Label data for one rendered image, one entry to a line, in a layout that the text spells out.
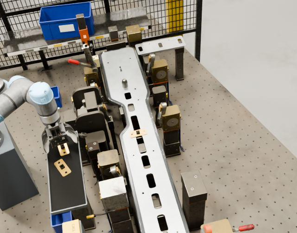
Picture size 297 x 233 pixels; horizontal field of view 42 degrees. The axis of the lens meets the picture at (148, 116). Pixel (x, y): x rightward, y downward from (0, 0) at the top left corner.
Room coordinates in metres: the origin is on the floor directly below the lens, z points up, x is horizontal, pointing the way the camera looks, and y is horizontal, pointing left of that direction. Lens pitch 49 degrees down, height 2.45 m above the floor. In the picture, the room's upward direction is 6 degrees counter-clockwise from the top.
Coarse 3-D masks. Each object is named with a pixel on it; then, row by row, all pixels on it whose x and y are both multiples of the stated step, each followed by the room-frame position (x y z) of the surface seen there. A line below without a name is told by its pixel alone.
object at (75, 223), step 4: (76, 220) 0.67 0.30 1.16; (64, 224) 0.66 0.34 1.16; (68, 224) 0.65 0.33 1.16; (72, 224) 0.65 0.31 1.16; (76, 224) 0.65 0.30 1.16; (64, 228) 0.64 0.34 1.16; (68, 228) 0.64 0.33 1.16; (72, 228) 0.64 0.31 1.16; (76, 228) 0.64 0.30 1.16; (64, 232) 0.63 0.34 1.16; (68, 232) 0.62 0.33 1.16; (72, 232) 0.62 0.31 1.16; (76, 232) 0.62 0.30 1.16
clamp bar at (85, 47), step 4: (84, 44) 1.62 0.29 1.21; (92, 44) 1.62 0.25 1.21; (84, 48) 1.59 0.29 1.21; (88, 48) 1.60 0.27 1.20; (92, 48) 1.60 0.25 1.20; (88, 52) 1.59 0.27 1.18; (88, 56) 1.59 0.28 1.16; (92, 56) 1.63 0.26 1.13; (88, 60) 1.59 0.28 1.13; (92, 60) 1.59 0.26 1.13; (92, 64) 1.59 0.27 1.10
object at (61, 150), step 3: (63, 144) 1.02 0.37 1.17; (66, 144) 1.02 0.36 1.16; (60, 147) 1.01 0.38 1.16; (63, 147) 1.00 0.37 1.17; (66, 147) 1.00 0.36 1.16; (60, 150) 0.99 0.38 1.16; (63, 150) 0.99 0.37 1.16; (66, 150) 0.99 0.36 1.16; (60, 153) 0.98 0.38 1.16; (63, 153) 0.97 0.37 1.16; (66, 153) 0.97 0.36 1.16
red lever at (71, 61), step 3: (69, 60) 1.59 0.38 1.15; (72, 60) 1.59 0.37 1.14; (75, 60) 1.60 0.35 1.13; (72, 63) 1.59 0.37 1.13; (75, 63) 1.59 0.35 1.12; (78, 63) 1.59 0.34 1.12; (81, 63) 1.60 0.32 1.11; (84, 63) 1.61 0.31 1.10; (84, 66) 1.60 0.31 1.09; (87, 66) 1.60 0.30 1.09; (90, 66) 1.60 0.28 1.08
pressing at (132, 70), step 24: (120, 72) 1.62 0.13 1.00; (120, 96) 1.43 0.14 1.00; (144, 96) 1.41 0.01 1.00; (144, 120) 1.25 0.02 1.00; (144, 144) 1.10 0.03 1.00; (144, 168) 0.97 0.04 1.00; (168, 168) 0.96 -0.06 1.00; (144, 192) 0.85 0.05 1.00; (168, 192) 0.83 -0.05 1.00; (144, 216) 0.74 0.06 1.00; (168, 216) 0.72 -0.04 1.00
